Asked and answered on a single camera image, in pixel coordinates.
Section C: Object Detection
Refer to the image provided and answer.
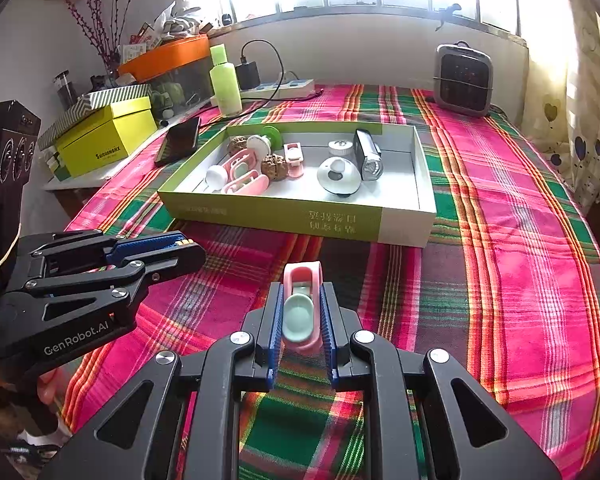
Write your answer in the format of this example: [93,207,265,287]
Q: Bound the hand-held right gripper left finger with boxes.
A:
[45,282,283,480]

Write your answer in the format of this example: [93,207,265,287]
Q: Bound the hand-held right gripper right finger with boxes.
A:
[320,282,563,480]

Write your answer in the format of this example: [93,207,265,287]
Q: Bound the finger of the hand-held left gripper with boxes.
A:
[17,230,191,281]
[25,246,207,306]

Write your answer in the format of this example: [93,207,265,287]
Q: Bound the white round knob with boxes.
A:
[205,166,229,191]

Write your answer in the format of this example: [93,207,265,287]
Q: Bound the green white cardboard box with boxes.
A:
[157,121,437,248]

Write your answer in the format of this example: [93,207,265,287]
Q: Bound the small brown walnut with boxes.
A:
[261,154,286,179]

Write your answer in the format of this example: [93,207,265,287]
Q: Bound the green white suction cup gadget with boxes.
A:
[246,126,283,158]

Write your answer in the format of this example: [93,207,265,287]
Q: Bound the white grey dome gadget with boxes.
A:
[316,156,359,197]

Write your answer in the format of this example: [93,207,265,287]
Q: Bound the black rectangular device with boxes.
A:
[353,129,385,182]

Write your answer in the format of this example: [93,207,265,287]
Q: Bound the person's left hand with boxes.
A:
[36,367,66,406]

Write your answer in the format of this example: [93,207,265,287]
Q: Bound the yellow cardboard box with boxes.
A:
[55,96,158,178]

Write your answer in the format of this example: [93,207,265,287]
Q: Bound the black smartphone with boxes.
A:
[153,116,202,167]

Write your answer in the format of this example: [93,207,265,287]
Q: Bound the small green white boxes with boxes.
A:
[42,147,71,183]

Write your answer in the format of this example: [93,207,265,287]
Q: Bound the green white striped box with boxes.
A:
[37,84,152,151]

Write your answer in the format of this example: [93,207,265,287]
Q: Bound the clear glass tank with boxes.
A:
[147,60,216,111]

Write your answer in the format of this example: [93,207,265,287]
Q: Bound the dark glass jar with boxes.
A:
[54,70,78,108]

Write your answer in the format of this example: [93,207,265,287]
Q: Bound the light green plastic bottle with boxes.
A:
[209,44,243,117]

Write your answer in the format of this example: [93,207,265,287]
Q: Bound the pink green plaid tablecloth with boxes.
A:
[62,84,600,480]

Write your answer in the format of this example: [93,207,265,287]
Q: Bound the orange plastic tray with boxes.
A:
[117,35,212,82]

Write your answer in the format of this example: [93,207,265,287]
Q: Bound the black charger plug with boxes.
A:
[235,61,261,91]

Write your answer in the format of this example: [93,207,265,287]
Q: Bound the white power strip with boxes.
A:
[240,77,315,100]

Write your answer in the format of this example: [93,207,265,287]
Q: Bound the white plastic bag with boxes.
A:
[152,1,203,41]

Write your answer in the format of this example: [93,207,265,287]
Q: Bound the red decorative branches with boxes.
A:
[60,0,143,73]

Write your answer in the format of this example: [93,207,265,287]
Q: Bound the grey space heater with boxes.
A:
[432,42,495,118]

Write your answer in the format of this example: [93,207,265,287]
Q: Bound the heart print curtain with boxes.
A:
[525,10,600,211]

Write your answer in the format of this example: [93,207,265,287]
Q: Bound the black window latch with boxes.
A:
[432,4,463,28]

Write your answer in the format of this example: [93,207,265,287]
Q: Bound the black charger cable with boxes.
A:
[195,39,326,111]

